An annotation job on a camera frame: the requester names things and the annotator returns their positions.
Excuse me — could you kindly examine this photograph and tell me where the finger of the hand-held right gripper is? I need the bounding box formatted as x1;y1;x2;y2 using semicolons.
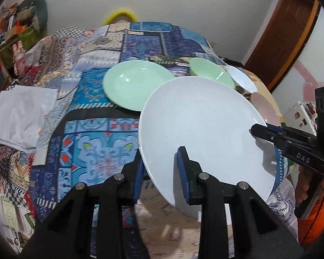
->
251;123;290;144
270;143;286;195

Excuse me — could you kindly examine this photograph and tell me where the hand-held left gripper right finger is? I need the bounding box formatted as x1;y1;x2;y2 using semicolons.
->
177;146;308;259

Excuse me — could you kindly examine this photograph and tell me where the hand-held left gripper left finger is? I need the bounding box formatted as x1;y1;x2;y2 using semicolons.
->
17;155;152;259

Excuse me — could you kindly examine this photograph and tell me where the patchwork printed blanket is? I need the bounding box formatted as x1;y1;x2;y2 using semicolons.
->
0;21;297;259

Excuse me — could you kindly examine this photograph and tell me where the white cloth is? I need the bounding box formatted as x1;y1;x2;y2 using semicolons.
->
0;84;59;154

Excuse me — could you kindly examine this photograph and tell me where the person's right forearm orange sleeve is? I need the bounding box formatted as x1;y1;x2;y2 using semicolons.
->
297;177;324;245

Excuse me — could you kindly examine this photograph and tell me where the green label paper packet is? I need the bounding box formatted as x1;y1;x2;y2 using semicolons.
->
0;194;35;235

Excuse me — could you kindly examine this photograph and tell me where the sticker-covered white box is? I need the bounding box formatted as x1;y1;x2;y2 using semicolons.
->
283;101;318;134

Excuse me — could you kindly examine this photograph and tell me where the pink doll toy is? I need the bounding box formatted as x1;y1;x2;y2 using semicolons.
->
12;40;30;73

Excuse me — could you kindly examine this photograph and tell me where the large white plate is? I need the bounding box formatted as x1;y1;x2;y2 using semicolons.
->
138;76;276;213

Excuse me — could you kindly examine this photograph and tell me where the green bowl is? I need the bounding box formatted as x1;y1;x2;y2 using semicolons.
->
189;57;235;89

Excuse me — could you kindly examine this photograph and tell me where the green plate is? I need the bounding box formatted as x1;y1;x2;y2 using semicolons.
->
103;60;176;112

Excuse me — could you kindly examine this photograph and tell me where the green plush toy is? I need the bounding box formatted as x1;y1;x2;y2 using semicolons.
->
16;0;48;31

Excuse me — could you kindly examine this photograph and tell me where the pink plate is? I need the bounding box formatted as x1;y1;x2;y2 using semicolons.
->
250;92;283;127

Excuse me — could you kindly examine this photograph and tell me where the brown wooden door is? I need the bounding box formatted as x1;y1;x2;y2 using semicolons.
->
244;0;321;92

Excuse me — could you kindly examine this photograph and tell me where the white bowl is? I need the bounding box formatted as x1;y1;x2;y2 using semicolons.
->
226;65;258;93

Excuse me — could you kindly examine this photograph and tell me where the green cardboard box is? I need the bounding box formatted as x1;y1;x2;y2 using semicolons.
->
0;25;41;68

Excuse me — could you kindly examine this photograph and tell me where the person's right hand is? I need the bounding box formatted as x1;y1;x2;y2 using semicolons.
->
294;164;318;206

